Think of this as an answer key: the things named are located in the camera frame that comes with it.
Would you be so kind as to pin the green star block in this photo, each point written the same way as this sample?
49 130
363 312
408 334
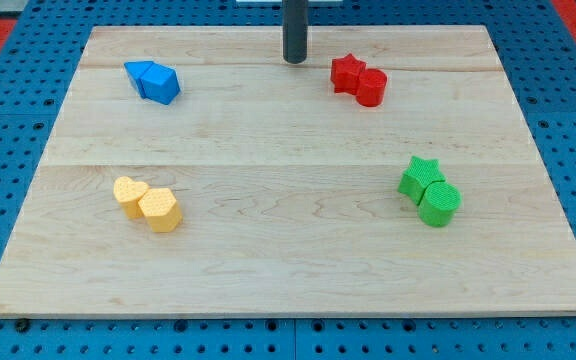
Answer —
418 176

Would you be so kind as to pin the red cylinder block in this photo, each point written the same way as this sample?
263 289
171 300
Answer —
371 87

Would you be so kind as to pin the red star block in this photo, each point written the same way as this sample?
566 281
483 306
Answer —
345 72

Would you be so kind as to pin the yellow heart block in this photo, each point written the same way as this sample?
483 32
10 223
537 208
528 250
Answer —
128 193

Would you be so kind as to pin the green cylinder block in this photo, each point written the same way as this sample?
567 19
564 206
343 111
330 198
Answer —
439 203

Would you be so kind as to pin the light wooden board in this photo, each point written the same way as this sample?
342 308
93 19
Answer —
288 190

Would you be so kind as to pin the blue triangle block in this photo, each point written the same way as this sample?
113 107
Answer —
135 70

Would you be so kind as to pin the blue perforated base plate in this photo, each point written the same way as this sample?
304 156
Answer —
536 41

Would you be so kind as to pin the blue cube block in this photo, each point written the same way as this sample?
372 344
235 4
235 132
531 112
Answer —
160 84

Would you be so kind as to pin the yellow hexagon block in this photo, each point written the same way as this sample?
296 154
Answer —
161 210

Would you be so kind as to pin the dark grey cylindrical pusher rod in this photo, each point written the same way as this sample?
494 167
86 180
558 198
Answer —
295 30

